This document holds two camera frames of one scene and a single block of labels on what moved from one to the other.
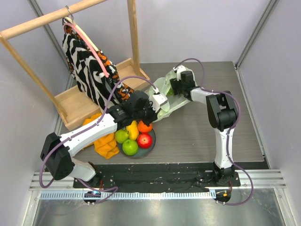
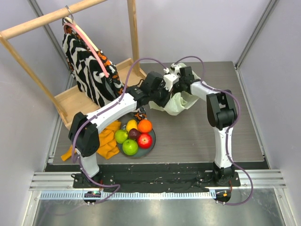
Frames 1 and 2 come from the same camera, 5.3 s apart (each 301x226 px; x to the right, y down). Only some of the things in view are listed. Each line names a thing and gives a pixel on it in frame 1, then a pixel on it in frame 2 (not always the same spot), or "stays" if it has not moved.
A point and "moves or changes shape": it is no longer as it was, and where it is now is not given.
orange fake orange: (143, 128) stays
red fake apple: (145, 140) stays
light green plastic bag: (162, 85) moves or changes shape
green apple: (121, 135) stays
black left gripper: (154, 116) -> (167, 94)
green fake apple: (130, 147) stays
